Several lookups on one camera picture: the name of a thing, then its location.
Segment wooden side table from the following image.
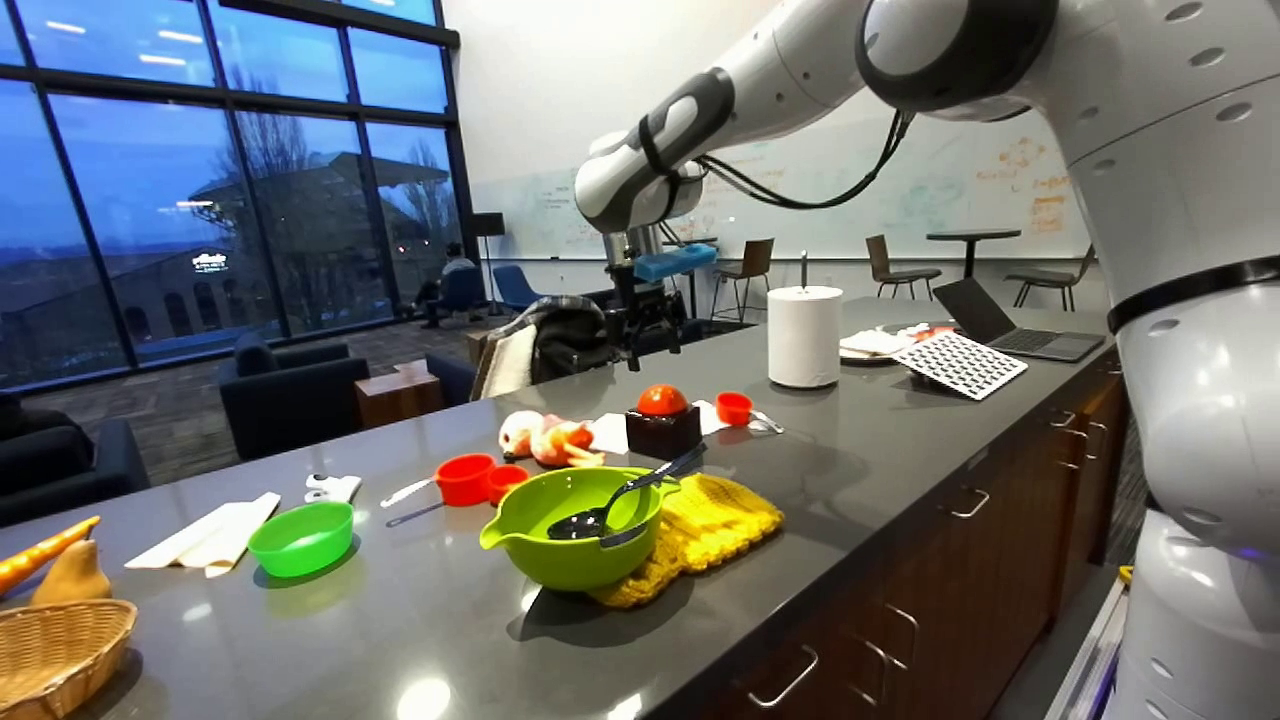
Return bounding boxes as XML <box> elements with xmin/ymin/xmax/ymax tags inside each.
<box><xmin>352</xmin><ymin>358</ymin><xmax>449</xmax><ymax>432</ymax></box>

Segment large green mixing bowl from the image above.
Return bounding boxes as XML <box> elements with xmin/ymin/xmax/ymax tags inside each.
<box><xmin>477</xmin><ymin>464</ymin><xmax>671</xmax><ymax>595</ymax></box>

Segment wooden scoop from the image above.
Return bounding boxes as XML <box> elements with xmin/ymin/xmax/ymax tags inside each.
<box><xmin>29</xmin><ymin>536</ymin><xmax>119</xmax><ymax>610</ymax></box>

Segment white cylinder speaker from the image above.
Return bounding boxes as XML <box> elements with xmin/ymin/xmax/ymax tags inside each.
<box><xmin>764</xmin><ymin>284</ymin><xmax>848</xmax><ymax>393</ymax></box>

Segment small green bowl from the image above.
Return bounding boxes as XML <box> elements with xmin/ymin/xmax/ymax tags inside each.
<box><xmin>244</xmin><ymin>499</ymin><xmax>361</xmax><ymax>582</ymax></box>

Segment white plate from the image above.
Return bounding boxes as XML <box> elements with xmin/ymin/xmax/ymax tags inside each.
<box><xmin>838</xmin><ymin>323</ymin><xmax>930</xmax><ymax>368</ymax></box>

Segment grey laptop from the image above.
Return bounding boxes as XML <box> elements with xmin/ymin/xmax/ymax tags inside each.
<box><xmin>930</xmin><ymin>276</ymin><xmax>1111</xmax><ymax>368</ymax></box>

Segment white folded napkins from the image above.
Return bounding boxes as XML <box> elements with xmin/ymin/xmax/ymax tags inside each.
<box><xmin>119</xmin><ymin>487</ymin><xmax>287</xmax><ymax>580</ymax></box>

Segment black plastic spoon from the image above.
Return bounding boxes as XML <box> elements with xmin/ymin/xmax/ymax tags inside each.
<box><xmin>546</xmin><ymin>453</ymin><xmax>705</xmax><ymax>542</ymax></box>

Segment orange button on black box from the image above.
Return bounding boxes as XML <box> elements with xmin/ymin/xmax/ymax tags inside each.
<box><xmin>624</xmin><ymin>379</ymin><xmax>705</xmax><ymax>464</ymax></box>

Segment black backpack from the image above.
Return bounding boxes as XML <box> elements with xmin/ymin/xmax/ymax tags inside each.
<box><xmin>530</xmin><ymin>290</ymin><xmax>622</xmax><ymax>386</ymax></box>

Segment brown chair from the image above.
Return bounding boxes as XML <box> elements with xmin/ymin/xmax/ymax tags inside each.
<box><xmin>1003</xmin><ymin>245</ymin><xmax>1102</xmax><ymax>315</ymax></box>
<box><xmin>863</xmin><ymin>231</ymin><xmax>944</xmax><ymax>302</ymax></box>
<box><xmin>715</xmin><ymin>236</ymin><xmax>779</xmax><ymax>323</ymax></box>

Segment small red measuring cup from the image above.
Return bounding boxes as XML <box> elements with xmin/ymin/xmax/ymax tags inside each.
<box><xmin>483</xmin><ymin>461</ymin><xmax>537</xmax><ymax>503</ymax></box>

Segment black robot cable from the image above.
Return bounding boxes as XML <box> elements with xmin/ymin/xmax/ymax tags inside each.
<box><xmin>694</xmin><ymin>104</ymin><xmax>923</xmax><ymax>215</ymax></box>

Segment seated person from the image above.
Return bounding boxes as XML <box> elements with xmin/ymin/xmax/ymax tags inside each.
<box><xmin>415</xmin><ymin>241</ymin><xmax>489</xmax><ymax>332</ymax></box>

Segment dark sofa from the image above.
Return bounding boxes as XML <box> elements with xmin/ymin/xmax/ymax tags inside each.
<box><xmin>0</xmin><ymin>393</ymin><xmax>151</xmax><ymax>530</ymax></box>

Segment blue chair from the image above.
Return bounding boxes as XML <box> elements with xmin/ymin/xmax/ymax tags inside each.
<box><xmin>489</xmin><ymin>263</ymin><xmax>550</xmax><ymax>315</ymax></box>

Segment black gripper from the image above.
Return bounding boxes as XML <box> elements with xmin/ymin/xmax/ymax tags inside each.
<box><xmin>606</xmin><ymin>231</ymin><xmax>671</xmax><ymax>379</ymax></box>

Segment round dark table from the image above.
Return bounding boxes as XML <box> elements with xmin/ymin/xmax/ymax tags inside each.
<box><xmin>923</xmin><ymin>222</ymin><xmax>1026</xmax><ymax>284</ymax></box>

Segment red scoop silver handle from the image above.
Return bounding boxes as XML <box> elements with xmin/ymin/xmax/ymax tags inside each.
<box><xmin>711</xmin><ymin>386</ymin><xmax>784</xmax><ymax>434</ymax></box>

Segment yellow knitted cloth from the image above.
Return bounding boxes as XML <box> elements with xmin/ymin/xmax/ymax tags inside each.
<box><xmin>591</xmin><ymin>471</ymin><xmax>791</xmax><ymax>610</ymax></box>

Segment leaning framed board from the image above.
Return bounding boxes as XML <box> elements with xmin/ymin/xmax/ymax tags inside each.
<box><xmin>467</xmin><ymin>315</ymin><xmax>541</xmax><ymax>405</ymax></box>

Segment dark wood counter cabinet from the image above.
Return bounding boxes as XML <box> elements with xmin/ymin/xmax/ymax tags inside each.
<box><xmin>654</xmin><ymin>356</ymin><xmax>1137</xmax><ymax>720</ymax></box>

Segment wicker basket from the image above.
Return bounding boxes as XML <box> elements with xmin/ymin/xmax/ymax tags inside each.
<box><xmin>0</xmin><ymin>595</ymin><xmax>140</xmax><ymax>720</ymax></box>

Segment small white packet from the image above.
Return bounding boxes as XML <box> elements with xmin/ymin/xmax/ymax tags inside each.
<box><xmin>299</xmin><ymin>471</ymin><xmax>370</xmax><ymax>507</ymax></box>

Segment orange white plush toy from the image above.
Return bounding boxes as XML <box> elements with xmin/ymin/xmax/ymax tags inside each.
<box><xmin>495</xmin><ymin>407</ymin><xmax>606</xmax><ymax>471</ymax></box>

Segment dark armchair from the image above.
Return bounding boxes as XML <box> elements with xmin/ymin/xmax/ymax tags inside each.
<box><xmin>215</xmin><ymin>338</ymin><xmax>372</xmax><ymax>464</ymax></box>

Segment white keyboard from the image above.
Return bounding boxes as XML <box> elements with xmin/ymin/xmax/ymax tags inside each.
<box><xmin>892</xmin><ymin>328</ymin><xmax>1032</xmax><ymax>405</ymax></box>

